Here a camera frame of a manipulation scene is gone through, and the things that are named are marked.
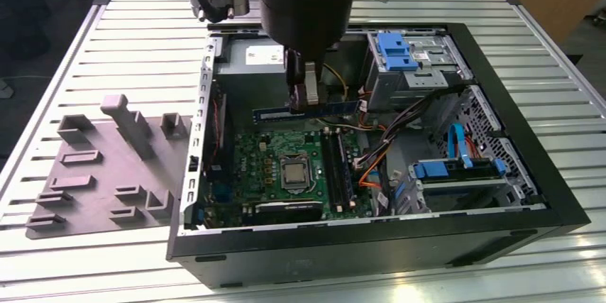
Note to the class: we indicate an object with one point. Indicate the hard disk in blue carrier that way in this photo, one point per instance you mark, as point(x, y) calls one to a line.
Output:
point(430, 170)

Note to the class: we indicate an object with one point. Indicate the silver CPU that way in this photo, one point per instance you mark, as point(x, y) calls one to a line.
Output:
point(294, 173)

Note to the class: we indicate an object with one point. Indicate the green motherboard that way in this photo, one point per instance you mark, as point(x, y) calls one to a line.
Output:
point(294, 143)

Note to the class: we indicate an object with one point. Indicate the black chair base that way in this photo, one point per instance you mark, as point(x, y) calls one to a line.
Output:
point(598, 19)

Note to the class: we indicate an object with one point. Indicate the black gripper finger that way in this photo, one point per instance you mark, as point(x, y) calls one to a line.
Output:
point(311, 83)

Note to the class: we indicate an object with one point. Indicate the grey parts rack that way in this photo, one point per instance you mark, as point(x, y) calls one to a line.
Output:
point(108, 171)

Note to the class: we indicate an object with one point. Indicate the grey power supply unit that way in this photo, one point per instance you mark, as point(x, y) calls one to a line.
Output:
point(251, 86)

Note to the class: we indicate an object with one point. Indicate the CPU socket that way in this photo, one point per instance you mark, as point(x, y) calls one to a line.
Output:
point(294, 157)

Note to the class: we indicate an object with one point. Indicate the black PC case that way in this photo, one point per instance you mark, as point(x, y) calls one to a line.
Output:
point(331, 257)

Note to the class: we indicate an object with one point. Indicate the blue board connector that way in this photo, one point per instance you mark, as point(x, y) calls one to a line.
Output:
point(222, 193)

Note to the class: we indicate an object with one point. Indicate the metal drive cage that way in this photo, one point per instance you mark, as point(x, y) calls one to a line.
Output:
point(417, 83)

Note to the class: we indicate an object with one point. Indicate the black graphics card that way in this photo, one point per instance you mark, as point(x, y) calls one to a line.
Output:
point(285, 212)

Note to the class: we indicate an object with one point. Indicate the black RAM slot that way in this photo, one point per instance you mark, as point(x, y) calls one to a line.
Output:
point(353, 204)
point(334, 175)

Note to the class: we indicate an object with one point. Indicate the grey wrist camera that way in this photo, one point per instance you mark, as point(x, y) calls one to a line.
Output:
point(227, 1)

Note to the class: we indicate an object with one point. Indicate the blue plastic disk carrier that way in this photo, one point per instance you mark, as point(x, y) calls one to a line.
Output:
point(393, 47)

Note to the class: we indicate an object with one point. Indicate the metal disk bay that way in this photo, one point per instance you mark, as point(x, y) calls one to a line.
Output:
point(466, 184)

